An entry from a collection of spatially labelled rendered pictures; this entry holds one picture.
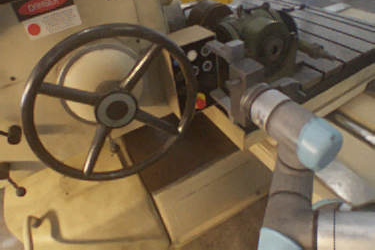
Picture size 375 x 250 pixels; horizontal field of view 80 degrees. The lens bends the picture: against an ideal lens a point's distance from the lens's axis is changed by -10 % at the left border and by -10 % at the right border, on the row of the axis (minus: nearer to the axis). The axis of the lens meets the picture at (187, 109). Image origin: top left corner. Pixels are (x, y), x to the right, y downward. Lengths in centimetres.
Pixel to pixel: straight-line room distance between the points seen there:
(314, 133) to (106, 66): 45
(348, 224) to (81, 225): 109
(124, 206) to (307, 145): 97
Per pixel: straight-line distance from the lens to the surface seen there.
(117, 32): 45
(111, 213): 123
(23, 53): 70
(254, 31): 85
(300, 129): 40
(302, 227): 40
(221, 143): 135
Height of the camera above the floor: 159
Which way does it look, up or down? 38 degrees down
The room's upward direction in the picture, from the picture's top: 9 degrees counter-clockwise
